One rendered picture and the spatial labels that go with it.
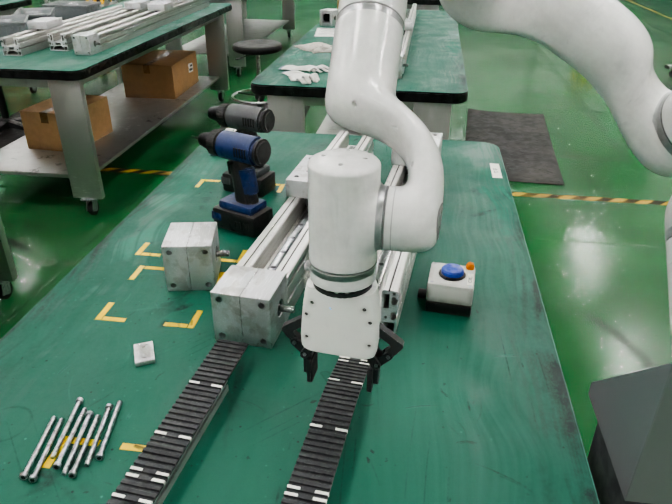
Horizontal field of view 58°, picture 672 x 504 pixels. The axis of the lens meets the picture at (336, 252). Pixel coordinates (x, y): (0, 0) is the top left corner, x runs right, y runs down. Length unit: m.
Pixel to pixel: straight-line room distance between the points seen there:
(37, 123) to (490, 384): 3.25
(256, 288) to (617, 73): 0.61
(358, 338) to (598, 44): 0.51
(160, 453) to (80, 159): 2.63
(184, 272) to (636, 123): 0.79
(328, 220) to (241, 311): 0.34
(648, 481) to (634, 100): 0.51
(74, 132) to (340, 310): 2.66
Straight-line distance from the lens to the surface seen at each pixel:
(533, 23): 0.94
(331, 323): 0.77
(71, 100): 3.25
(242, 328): 1.00
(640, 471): 0.83
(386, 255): 1.15
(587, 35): 0.93
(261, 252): 1.11
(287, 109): 2.75
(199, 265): 1.14
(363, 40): 0.78
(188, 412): 0.86
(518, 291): 1.20
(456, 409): 0.92
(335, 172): 0.66
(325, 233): 0.69
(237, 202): 1.35
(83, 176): 3.37
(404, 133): 0.72
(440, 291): 1.08
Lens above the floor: 1.40
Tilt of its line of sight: 29 degrees down
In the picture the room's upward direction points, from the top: straight up
